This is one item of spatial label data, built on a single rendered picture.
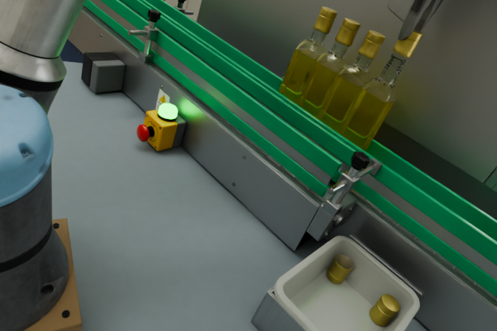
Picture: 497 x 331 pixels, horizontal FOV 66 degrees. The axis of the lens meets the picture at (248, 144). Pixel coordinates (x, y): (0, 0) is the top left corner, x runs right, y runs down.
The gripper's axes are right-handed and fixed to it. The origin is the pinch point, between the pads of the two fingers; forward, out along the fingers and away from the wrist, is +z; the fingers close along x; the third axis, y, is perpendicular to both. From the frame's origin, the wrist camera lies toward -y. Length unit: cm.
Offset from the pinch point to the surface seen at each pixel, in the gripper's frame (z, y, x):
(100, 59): 35, 63, 20
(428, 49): 2.6, -0.8, -12.1
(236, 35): 23, 52, -16
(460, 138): 15.0, -15.4, -11.9
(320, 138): 23.9, 4.1, 6.1
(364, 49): 5.6, 5.9, 1.6
